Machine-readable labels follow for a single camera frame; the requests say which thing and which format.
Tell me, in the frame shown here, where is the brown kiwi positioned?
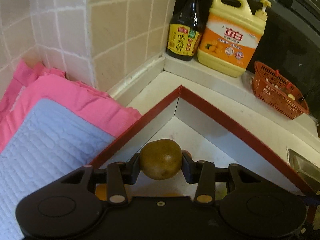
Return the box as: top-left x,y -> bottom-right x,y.
139,139 -> 183,180

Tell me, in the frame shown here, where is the yellow detergent jug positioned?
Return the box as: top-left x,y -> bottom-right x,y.
197,0 -> 272,77

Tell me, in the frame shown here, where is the pink ruffled cloth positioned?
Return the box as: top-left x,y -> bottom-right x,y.
1,60 -> 141,150

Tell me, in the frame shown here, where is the blue quilted mat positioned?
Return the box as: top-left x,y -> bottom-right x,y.
1,99 -> 115,239

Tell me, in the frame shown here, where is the steel sink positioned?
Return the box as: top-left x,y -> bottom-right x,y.
287,148 -> 320,194

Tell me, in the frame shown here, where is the dark soy sauce bottle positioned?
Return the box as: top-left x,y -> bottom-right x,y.
166,0 -> 205,61

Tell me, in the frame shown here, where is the red plastic basket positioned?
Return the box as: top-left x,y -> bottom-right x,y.
252,61 -> 310,120

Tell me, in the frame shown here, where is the red cardboard box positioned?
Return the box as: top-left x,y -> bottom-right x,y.
91,86 -> 315,197

